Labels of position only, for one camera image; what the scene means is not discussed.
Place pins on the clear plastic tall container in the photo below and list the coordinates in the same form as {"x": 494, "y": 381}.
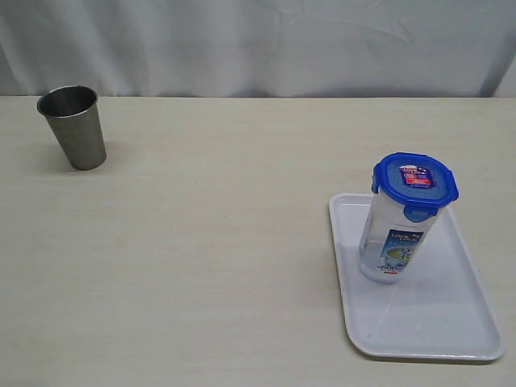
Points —
{"x": 392, "y": 235}

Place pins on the blue plastic lid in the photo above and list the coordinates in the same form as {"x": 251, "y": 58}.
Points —
{"x": 420, "y": 183}

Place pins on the stainless steel cup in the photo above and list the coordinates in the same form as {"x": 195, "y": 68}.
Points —
{"x": 72, "y": 113}

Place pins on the white backdrop curtain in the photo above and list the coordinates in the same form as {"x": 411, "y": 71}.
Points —
{"x": 260, "y": 48}

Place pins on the white rectangular plastic tray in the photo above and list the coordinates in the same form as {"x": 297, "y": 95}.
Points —
{"x": 439, "y": 310}

